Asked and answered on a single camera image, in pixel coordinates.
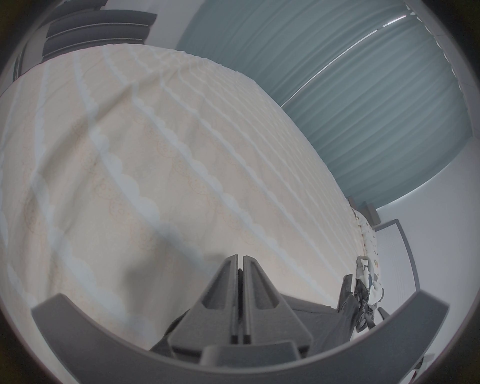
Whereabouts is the black T-shirt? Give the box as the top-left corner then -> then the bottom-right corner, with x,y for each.
150,274 -> 357,353

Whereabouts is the bed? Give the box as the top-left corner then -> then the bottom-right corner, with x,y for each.
0,43 -> 417,357

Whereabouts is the pile of clothes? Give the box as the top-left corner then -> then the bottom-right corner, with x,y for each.
354,255 -> 386,304

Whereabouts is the black chest of drawers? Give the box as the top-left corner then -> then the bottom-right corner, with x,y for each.
41,0 -> 158,61

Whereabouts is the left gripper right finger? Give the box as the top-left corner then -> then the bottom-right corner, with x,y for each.
242,256 -> 314,355

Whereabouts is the grey bedside table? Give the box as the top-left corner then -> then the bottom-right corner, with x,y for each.
349,195 -> 379,226

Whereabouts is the blue-green curtain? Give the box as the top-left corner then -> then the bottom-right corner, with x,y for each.
176,0 -> 407,107
281,17 -> 469,209

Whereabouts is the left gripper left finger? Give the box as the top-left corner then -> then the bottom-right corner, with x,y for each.
167,255 -> 239,357

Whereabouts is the black shiny garment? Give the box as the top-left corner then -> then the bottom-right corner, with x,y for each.
352,279 -> 380,332

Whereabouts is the white printed pillow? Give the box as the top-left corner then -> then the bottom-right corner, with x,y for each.
354,210 -> 380,271

